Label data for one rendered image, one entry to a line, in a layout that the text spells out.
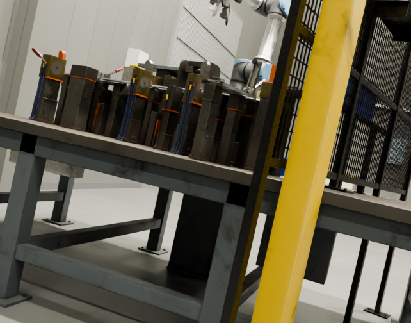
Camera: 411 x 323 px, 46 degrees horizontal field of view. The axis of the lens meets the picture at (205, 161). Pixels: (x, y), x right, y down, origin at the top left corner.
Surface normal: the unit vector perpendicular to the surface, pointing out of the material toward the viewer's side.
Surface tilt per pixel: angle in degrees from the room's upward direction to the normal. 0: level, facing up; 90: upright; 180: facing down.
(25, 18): 90
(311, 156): 90
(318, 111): 90
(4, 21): 90
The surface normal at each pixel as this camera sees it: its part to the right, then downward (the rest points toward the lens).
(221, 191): -0.31, -0.04
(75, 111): -0.55, -0.11
